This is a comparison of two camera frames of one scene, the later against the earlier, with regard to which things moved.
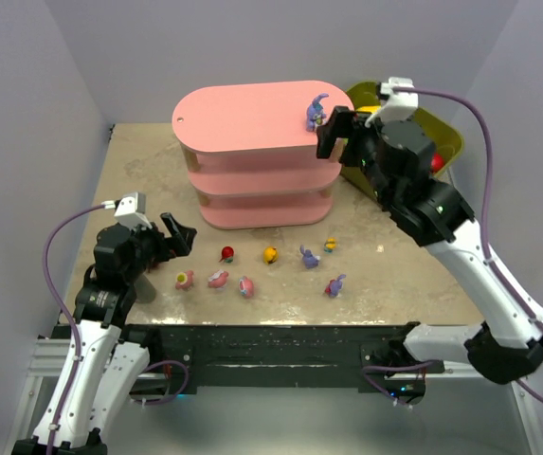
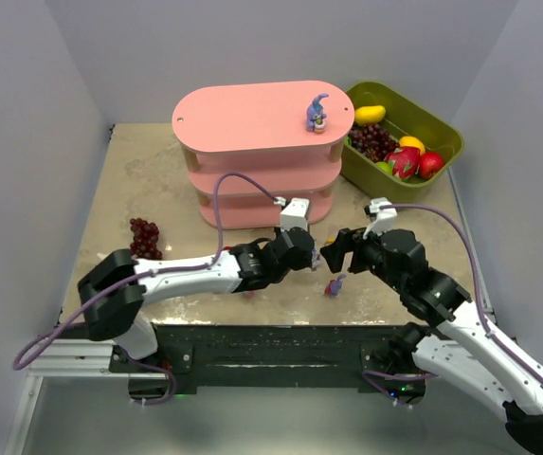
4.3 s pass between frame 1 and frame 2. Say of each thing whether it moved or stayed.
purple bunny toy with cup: stayed
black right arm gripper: moved
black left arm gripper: moved
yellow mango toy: stayed
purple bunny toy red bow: stayed
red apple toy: stayed
